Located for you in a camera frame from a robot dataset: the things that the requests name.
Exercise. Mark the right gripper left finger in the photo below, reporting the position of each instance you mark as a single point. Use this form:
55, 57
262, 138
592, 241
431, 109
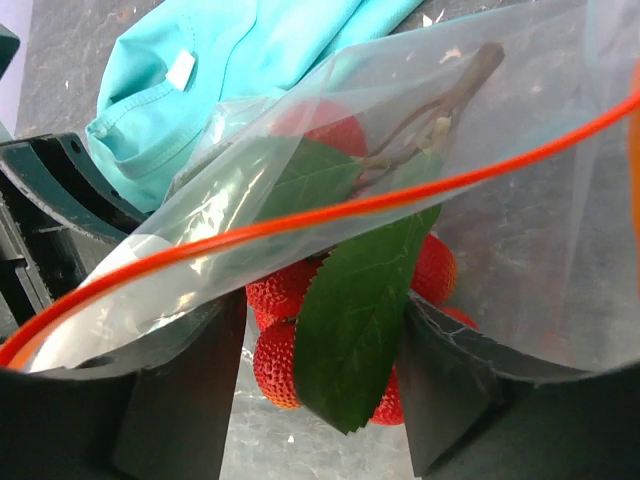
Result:
157, 408

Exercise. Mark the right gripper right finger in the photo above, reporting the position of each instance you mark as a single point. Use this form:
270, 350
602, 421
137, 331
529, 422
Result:
477, 409

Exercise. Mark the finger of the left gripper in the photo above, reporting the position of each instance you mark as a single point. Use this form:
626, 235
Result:
59, 219

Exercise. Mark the fake strawberries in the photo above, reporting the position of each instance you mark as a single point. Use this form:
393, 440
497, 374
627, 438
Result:
330, 324

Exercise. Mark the clear zip top bag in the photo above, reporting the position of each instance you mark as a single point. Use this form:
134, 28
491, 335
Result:
517, 127

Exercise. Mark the teal t-shirt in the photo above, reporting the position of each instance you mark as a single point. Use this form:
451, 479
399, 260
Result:
167, 72

